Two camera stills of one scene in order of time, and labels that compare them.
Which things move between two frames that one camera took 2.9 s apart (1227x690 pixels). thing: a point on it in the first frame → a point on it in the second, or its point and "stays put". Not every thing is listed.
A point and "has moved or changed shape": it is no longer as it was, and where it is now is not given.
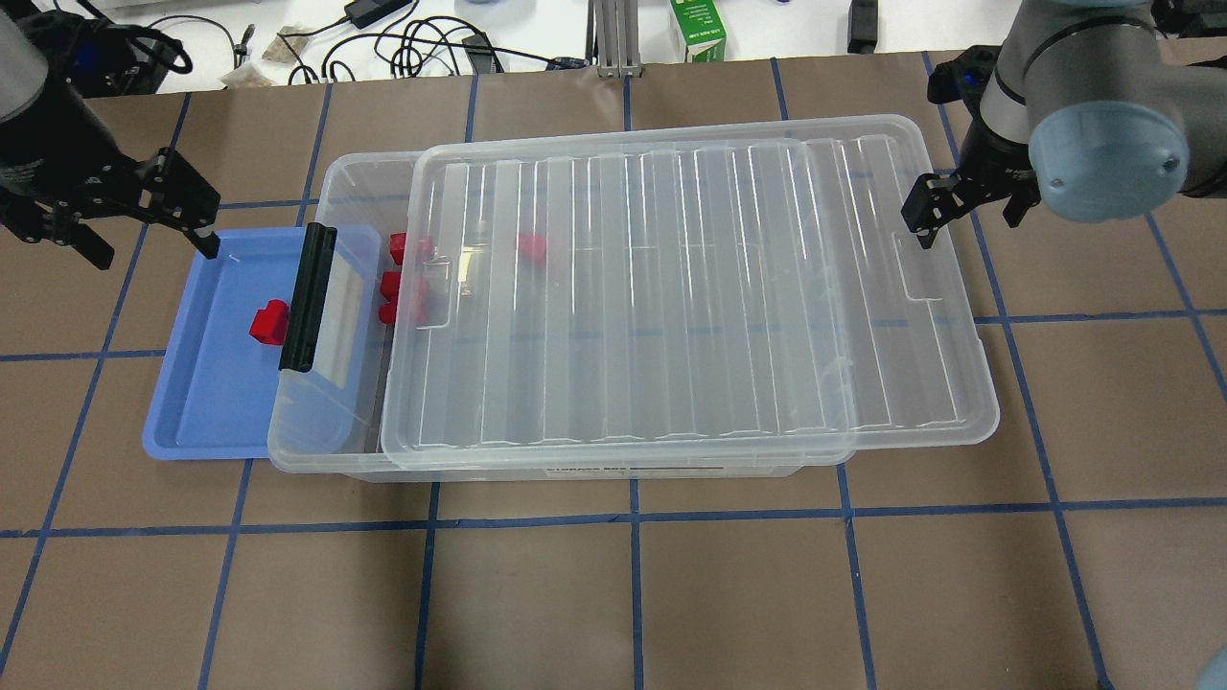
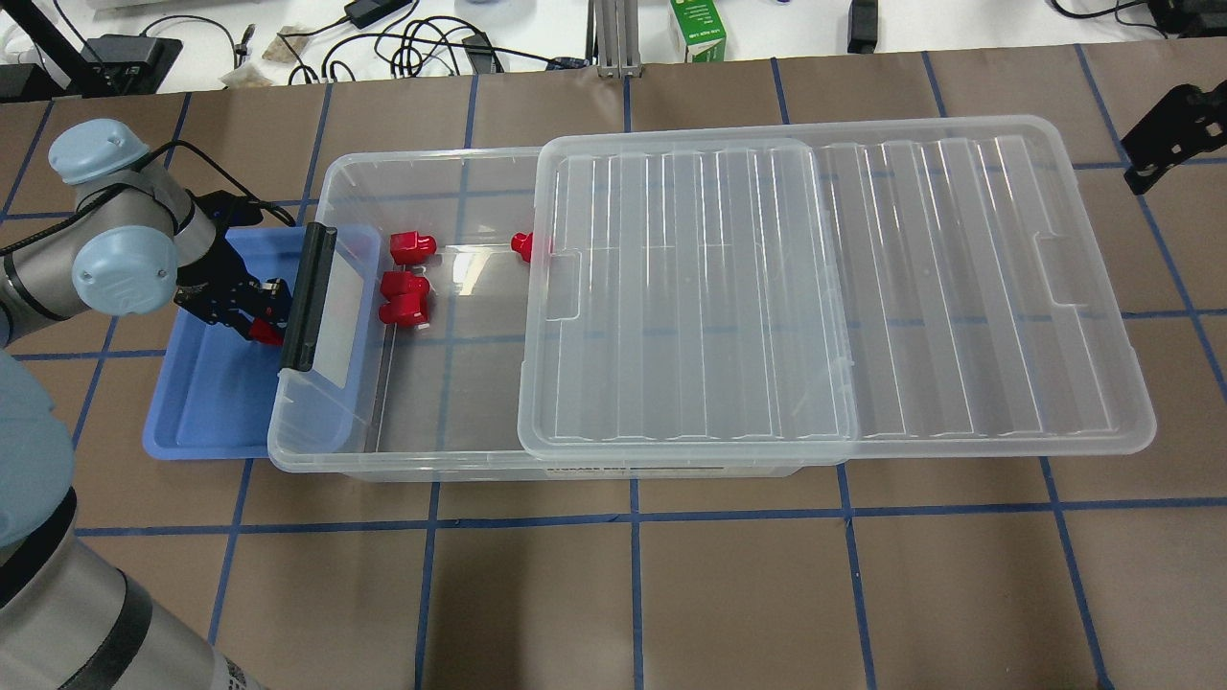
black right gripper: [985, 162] → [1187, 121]
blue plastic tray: [212, 394] stays put
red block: [269, 324] stays put
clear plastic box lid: [775, 294] has moved or changed shape
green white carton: [703, 29] stays put
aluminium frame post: [613, 38] stays put
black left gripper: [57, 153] → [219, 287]
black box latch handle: [312, 276] stays put
